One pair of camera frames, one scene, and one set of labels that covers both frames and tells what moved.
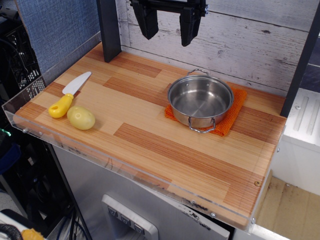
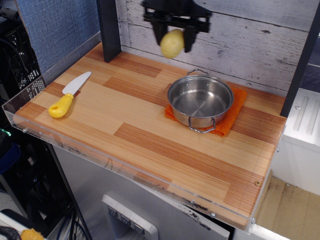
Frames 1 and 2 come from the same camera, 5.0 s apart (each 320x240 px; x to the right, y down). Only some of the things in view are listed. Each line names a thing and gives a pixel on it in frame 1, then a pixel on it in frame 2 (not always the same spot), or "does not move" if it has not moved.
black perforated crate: [22, 66] does not move
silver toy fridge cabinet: [113, 205] does not move
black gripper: [146, 11] -> [181, 13]
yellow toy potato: [81, 117] -> [172, 43]
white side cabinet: [296, 161] does not move
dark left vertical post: [109, 28] does not move
